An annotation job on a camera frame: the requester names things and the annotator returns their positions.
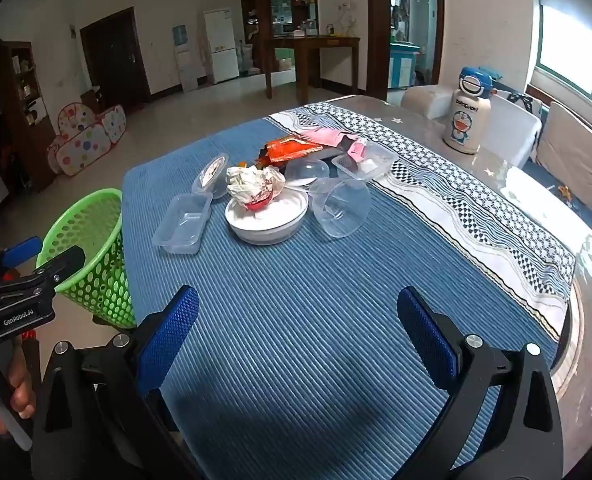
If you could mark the blue kitchen cabinet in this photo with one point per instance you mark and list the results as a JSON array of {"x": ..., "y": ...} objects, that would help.
[{"x": 403, "y": 65}]

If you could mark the window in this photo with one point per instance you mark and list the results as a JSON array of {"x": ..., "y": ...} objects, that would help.
[{"x": 570, "y": 55}]

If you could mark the wooden display cabinet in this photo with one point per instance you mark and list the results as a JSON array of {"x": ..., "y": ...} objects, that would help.
[{"x": 21, "y": 90}]

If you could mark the white round bowl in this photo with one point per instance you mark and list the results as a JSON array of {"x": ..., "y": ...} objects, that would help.
[{"x": 271, "y": 222}]

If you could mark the red wrapper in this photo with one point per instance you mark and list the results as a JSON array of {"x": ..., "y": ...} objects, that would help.
[{"x": 257, "y": 203}]

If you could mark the beige sofa cushions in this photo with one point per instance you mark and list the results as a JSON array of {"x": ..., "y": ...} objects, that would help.
[{"x": 573, "y": 152}]

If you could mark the green plastic basket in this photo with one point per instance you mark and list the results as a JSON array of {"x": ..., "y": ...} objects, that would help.
[{"x": 91, "y": 240}]

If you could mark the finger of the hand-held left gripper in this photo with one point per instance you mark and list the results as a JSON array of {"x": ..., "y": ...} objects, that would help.
[
  {"x": 61, "y": 265},
  {"x": 23, "y": 251}
]

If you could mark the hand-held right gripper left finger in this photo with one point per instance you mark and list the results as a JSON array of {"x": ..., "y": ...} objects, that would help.
[{"x": 168, "y": 335}]

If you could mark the clear round plastic lid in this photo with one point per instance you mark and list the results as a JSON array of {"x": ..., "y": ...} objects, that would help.
[{"x": 211, "y": 175}]

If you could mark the blue patterned table mat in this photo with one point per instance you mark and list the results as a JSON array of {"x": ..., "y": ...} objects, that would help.
[{"x": 301, "y": 310}]

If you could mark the water dispenser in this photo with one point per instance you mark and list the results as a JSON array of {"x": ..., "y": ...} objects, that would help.
[{"x": 185, "y": 60}]

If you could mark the pink wrapper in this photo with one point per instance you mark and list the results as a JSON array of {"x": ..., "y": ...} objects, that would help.
[{"x": 326, "y": 136}]

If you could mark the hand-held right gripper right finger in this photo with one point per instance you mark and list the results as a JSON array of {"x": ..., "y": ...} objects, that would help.
[{"x": 425, "y": 335}]

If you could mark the wooden partition shelf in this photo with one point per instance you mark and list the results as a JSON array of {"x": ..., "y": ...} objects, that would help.
[{"x": 256, "y": 10}]

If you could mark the crumpled white tissue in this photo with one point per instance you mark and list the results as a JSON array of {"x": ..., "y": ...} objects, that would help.
[{"x": 251, "y": 180}]

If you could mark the clear plastic cup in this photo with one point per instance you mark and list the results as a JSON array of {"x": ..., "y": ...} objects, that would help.
[{"x": 340, "y": 207}]

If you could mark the dark wooden table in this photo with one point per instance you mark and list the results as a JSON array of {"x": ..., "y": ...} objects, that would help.
[{"x": 308, "y": 45}]

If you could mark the white refrigerator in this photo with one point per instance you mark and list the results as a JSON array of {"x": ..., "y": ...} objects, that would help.
[{"x": 221, "y": 45}]

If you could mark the clear rectangular plastic container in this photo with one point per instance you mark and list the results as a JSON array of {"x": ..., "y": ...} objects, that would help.
[{"x": 183, "y": 225}]

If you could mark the orange snack wrapper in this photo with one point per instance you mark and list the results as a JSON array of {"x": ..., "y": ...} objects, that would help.
[{"x": 286, "y": 150}]

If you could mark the cartoon water bottle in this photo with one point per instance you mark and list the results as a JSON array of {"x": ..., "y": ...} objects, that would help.
[{"x": 463, "y": 120}]

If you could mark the person's left hand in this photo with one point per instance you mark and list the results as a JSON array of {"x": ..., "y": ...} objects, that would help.
[{"x": 23, "y": 385}]

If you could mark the dark wooden door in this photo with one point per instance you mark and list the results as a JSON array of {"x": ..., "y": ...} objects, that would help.
[{"x": 113, "y": 57}]

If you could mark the polka dot play tent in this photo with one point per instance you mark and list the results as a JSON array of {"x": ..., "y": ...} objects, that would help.
[{"x": 88, "y": 142}]

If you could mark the clear plastic tray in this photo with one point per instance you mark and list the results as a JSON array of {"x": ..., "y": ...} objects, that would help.
[{"x": 370, "y": 157}]

